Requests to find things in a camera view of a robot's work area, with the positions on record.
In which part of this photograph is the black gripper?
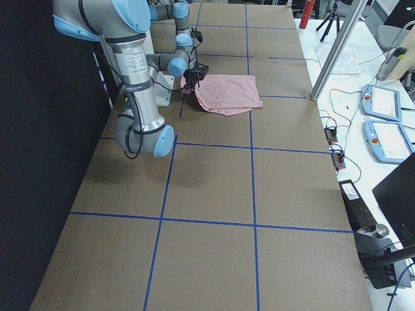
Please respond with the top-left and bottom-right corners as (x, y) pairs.
(182, 63), (208, 94)

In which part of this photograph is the pink Snoopy t-shirt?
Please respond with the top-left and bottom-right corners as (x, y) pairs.
(195, 75), (263, 116)

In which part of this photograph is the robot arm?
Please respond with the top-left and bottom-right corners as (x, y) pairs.
(149, 1), (191, 35)
(53, 1), (209, 159)

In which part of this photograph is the red cylinder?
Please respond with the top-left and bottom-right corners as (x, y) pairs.
(299, 0), (315, 29)

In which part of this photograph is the upper orange circuit board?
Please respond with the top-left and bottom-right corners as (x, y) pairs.
(324, 127), (338, 144)

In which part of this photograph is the clear plastic sheet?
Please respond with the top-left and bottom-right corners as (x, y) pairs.
(314, 46), (363, 75)

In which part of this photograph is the black tripod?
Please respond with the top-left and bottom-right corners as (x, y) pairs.
(316, 0), (340, 42)

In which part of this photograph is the upper teach pendant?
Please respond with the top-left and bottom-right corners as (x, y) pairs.
(362, 84), (402, 122)

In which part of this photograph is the teach pendant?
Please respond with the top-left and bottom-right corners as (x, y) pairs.
(363, 121), (414, 165)
(362, 84), (402, 122)

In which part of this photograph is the lower teach pendant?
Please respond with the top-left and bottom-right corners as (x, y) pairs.
(363, 121), (414, 165)

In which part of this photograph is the black box with label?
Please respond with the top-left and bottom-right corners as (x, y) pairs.
(338, 179), (377, 231)

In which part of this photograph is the black monitor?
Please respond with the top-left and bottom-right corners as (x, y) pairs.
(372, 155), (414, 246)

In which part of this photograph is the metal cylinder knob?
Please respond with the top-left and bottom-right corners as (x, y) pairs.
(373, 224), (390, 238)

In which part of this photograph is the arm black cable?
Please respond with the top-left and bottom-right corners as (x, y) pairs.
(92, 48), (198, 160)

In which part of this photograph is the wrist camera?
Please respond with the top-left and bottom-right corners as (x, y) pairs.
(191, 27), (203, 43)

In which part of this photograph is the aluminium frame post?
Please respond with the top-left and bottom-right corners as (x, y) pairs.
(310, 0), (367, 101)

